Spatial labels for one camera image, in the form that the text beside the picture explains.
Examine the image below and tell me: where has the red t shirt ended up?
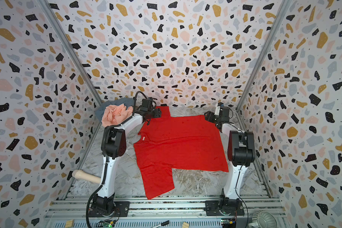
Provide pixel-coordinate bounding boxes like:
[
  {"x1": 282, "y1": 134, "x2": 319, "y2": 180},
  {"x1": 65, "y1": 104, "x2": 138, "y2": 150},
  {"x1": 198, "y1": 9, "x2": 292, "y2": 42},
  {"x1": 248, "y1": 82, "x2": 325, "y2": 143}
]
[{"x1": 134, "y1": 106, "x2": 229, "y2": 200}]

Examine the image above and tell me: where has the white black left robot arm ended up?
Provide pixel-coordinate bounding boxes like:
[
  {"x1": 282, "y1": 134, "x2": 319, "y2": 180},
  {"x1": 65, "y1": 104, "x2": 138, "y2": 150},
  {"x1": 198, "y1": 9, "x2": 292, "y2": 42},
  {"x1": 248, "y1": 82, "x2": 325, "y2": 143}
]
[{"x1": 85, "y1": 91, "x2": 161, "y2": 220}]

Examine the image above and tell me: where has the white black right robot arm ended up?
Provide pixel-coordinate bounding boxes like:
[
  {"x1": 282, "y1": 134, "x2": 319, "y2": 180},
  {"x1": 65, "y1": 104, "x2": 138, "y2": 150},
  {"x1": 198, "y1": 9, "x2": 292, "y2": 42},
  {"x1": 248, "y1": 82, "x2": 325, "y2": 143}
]
[{"x1": 204, "y1": 103, "x2": 256, "y2": 217}]

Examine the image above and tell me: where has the grey t shirt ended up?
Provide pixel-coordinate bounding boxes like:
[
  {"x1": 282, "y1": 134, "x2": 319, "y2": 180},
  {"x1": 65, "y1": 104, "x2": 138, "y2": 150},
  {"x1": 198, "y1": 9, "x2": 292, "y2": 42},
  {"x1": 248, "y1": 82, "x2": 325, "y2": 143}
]
[{"x1": 95, "y1": 97, "x2": 134, "y2": 121}]

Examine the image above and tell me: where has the pink t shirt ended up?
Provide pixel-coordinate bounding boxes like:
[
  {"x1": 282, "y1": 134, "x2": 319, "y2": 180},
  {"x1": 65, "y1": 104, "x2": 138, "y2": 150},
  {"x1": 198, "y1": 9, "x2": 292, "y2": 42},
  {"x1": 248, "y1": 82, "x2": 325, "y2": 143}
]
[{"x1": 102, "y1": 104, "x2": 134, "y2": 127}]

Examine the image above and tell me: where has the circuit board right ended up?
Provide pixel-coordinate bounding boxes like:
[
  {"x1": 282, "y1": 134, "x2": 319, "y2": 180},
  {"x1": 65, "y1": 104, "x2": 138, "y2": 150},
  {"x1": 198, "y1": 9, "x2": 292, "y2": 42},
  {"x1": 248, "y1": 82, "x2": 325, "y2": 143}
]
[{"x1": 221, "y1": 218, "x2": 237, "y2": 228}]

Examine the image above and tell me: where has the white fan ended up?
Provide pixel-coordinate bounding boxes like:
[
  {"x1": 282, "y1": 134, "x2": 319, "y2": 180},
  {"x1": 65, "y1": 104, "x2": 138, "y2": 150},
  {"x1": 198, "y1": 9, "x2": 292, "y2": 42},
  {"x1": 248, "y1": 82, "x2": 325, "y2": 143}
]
[{"x1": 248, "y1": 211, "x2": 278, "y2": 228}]

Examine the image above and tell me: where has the black marker pen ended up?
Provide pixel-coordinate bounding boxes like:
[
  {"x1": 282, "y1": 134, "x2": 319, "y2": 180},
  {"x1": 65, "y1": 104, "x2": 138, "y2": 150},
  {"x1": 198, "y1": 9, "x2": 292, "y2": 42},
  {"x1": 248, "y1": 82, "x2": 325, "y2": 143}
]
[{"x1": 152, "y1": 220, "x2": 170, "y2": 228}]

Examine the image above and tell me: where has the small wooden block right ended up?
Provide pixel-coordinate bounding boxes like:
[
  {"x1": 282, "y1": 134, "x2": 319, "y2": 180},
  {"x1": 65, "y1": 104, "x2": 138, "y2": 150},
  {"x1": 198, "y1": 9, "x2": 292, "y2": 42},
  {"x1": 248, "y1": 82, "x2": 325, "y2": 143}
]
[{"x1": 182, "y1": 222, "x2": 190, "y2": 228}]

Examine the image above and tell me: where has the small wooden block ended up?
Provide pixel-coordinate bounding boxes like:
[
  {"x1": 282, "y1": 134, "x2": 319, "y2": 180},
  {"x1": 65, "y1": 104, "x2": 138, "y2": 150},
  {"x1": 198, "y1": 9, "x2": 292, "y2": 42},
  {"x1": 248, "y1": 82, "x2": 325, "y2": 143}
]
[
  {"x1": 182, "y1": 222, "x2": 190, "y2": 228},
  {"x1": 65, "y1": 219, "x2": 75, "y2": 228}
]

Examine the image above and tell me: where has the green circuit board left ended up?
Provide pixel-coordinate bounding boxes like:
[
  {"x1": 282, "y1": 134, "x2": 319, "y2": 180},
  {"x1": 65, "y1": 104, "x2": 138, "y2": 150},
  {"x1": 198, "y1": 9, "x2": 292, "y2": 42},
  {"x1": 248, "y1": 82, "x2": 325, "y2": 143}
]
[{"x1": 96, "y1": 220, "x2": 116, "y2": 228}]

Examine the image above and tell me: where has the small wooden block left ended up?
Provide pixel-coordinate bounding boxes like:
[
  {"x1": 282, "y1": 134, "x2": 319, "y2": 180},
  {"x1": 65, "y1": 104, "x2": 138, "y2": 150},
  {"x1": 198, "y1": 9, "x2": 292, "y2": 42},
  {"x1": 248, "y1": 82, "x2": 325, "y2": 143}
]
[{"x1": 65, "y1": 219, "x2": 75, "y2": 228}]

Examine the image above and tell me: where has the beige wooden handle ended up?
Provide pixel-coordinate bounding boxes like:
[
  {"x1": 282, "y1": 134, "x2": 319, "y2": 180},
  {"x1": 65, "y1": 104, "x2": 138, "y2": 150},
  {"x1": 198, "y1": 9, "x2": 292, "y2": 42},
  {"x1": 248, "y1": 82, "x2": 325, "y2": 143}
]
[{"x1": 72, "y1": 170, "x2": 101, "y2": 184}]

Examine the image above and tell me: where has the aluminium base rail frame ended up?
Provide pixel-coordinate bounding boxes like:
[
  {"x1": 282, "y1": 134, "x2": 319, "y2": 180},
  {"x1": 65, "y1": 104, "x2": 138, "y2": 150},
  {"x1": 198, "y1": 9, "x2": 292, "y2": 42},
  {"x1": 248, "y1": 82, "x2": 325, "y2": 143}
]
[{"x1": 44, "y1": 195, "x2": 289, "y2": 228}]

